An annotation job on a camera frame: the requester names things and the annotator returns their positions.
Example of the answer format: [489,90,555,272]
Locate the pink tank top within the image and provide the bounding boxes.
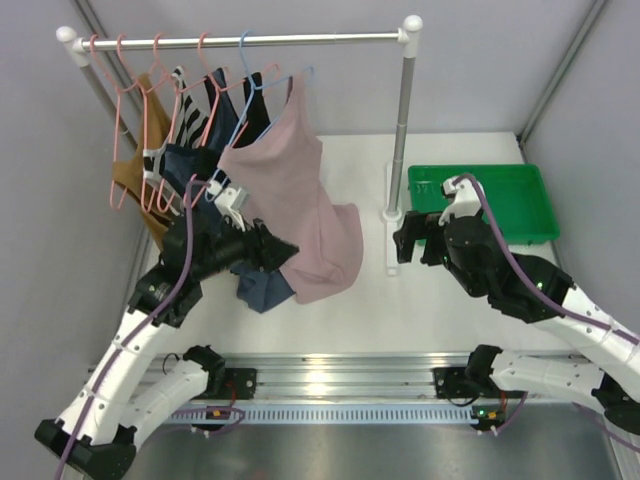
[219,73,364,304]

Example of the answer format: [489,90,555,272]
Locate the light blue wire hanger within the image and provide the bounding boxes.
[205,30,293,187]

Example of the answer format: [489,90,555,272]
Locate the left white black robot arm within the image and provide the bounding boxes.
[34,212,299,479]

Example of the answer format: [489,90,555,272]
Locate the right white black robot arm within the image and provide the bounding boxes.
[393,211,639,434]

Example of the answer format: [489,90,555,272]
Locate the navy blue tank top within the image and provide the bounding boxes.
[162,92,294,313]

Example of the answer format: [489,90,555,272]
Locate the pink hanger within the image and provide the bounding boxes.
[136,33,163,213]
[89,34,128,211]
[172,30,281,211]
[152,31,201,216]

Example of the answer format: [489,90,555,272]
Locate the brown tank top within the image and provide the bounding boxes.
[110,73,175,251]

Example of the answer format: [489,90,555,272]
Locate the black white striped tank top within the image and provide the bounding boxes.
[141,65,211,221]

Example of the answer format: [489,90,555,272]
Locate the green plastic tray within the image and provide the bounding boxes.
[408,164,560,245]

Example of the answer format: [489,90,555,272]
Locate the white and silver clothes rack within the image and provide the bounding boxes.
[56,15,424,276]

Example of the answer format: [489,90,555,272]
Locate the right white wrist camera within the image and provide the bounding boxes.
[438,176,482,226]

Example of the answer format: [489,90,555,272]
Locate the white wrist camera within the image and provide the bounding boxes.
[438,176,482,226]
[205,180,249,231]

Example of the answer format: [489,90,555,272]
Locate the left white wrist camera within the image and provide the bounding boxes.
[205,180,249,231]

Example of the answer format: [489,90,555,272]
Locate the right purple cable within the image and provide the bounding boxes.
[452,172,640,451]

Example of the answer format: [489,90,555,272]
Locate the purple cable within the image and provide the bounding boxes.
[52,179,214,480]
[452,172,640,451]

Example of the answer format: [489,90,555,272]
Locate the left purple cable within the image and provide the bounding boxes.
[52,179,214,480]

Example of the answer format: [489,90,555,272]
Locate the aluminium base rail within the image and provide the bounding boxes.
[84,352,591,401]

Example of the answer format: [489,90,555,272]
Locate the perforated grey cable duct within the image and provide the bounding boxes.
[166,403,504,426]

